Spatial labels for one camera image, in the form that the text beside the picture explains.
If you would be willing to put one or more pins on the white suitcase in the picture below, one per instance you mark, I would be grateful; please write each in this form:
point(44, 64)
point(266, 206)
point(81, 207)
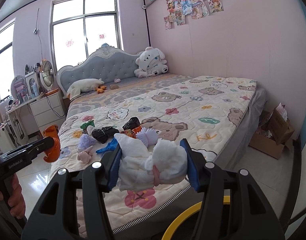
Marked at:
point(7, 140)

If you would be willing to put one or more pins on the yellow trash bin rim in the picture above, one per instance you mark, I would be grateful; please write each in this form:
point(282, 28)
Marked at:
point(200, 221)

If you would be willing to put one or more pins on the white desk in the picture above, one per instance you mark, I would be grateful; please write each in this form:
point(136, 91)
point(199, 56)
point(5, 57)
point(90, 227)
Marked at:
point(16, 123)

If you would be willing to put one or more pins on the person's left hand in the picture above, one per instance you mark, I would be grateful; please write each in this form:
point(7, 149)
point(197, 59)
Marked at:
point(16, 200)

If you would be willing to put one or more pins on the white drawer cabinet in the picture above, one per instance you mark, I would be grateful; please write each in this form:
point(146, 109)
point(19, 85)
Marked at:
point(49, 110)

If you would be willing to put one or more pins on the window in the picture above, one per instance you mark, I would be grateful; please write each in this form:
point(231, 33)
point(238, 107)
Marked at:
point(80, 27)
point(6, 60)

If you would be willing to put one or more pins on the white cosmetic cabinet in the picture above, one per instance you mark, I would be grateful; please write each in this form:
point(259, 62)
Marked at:
point(32, 84)

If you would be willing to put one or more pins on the right window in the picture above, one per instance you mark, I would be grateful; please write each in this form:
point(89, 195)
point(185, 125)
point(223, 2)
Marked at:
point(80, 27)

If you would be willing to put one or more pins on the orange snack wrapper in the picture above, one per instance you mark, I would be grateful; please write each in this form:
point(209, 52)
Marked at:
point(132, 132)

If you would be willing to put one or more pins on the white tissue bundle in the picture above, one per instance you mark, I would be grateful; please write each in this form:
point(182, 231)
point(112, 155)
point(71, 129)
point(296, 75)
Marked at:
point(141, 169)

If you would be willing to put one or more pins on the white bear plush doll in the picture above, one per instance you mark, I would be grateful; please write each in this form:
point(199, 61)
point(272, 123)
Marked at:
point(151, 62)

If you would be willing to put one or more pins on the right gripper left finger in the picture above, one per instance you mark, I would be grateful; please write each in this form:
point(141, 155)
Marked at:
point(113, 167)

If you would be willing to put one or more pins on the round vanity mirror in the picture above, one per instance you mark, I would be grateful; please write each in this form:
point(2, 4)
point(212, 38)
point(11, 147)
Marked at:
point(19, 87)

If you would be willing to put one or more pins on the anime posters on wall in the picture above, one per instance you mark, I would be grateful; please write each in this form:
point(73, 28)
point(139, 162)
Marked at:
point(196, 9)

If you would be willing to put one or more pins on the bed with cartoon quilt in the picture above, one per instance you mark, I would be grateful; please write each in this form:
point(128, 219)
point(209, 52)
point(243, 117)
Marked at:
point(212, 113)

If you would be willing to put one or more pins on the white goose plush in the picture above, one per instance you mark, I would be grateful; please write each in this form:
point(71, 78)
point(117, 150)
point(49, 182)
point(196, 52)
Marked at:
point(85, 85)

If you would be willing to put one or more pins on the blue plastic wrapper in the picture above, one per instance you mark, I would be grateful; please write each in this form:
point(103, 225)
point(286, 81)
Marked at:
point(111, 146)

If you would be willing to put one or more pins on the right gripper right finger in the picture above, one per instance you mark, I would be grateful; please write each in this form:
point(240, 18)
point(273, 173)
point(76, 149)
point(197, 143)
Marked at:
point(192, 171)

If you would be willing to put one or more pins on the purple fluffy wad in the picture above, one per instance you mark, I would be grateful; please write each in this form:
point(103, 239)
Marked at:
point(86, 141)

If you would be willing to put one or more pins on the standing electric fan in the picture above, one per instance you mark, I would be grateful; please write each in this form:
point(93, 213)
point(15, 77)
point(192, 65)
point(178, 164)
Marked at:
point(46, 75)

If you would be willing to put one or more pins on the left window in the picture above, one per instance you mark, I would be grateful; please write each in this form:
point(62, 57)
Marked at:
point(6, 60)

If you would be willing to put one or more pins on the white fluffy wad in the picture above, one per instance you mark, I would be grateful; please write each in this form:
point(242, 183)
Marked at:
point(147, 136)

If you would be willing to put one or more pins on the grey tufted headboard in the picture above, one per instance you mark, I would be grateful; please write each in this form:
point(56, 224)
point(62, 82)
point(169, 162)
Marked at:
point(106, 63)

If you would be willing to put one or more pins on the black plastic bag double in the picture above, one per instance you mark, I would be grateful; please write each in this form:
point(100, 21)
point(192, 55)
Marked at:
point(103, 134)

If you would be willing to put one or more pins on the cardboard box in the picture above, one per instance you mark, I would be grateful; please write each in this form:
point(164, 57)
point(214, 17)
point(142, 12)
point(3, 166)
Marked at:
point(274, 132)

